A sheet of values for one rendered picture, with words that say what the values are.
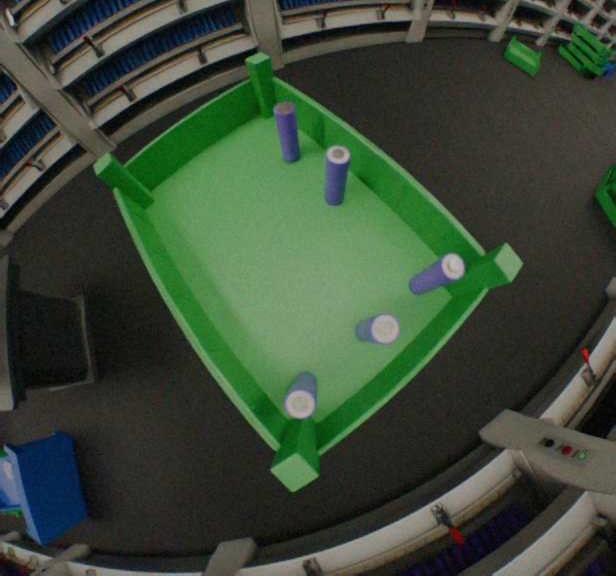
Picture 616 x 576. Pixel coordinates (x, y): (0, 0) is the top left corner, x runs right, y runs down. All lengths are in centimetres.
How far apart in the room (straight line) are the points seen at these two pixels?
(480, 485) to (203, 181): 68
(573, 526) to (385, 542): 32
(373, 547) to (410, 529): 8
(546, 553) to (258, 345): 48
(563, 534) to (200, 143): 69
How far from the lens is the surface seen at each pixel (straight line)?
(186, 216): 27
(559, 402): 70
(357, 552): 61
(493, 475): 62
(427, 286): 19
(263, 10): 96
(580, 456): 55
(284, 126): 23
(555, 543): 50
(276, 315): 21
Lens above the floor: 53
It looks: 75 degrees down
